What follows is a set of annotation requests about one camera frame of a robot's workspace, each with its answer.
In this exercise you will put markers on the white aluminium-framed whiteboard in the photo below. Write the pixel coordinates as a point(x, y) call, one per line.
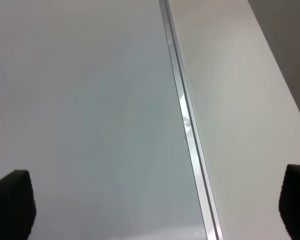
point(94, 104)

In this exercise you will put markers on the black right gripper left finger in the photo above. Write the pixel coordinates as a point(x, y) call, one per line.
point(17, 206)

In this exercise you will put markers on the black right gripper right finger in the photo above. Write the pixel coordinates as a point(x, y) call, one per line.
point(289, 201)

